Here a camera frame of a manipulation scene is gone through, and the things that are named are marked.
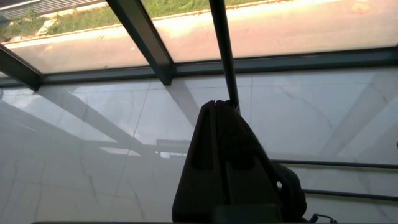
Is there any black garment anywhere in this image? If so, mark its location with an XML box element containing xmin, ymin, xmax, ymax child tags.
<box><xmin>214</xmin><ymin>99</ymin><xmax>308</xmax><ymax>222</ymax></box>

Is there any window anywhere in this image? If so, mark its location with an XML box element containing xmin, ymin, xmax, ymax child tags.
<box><xmin>0</xmin><ymin>0</ymin><xmax>398</xmax><ymax>91</ymax></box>

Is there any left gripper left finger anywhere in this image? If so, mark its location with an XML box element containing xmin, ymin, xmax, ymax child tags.
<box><xmin>172</xmin><ymin>100</ymin><xmax>225</xmax><ymax>222</ymax></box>

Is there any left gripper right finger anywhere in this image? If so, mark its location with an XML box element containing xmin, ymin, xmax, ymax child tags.
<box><xmin>225</xmin><ymin>155</ymin><xmax>283</xmax><ymax>222</ymax></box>

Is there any black clothes rack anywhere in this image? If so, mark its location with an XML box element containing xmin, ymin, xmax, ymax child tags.
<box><xmin>208</xmin><ymin>0</ymin><xmax>398</xmax><ymax>202</ymax></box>

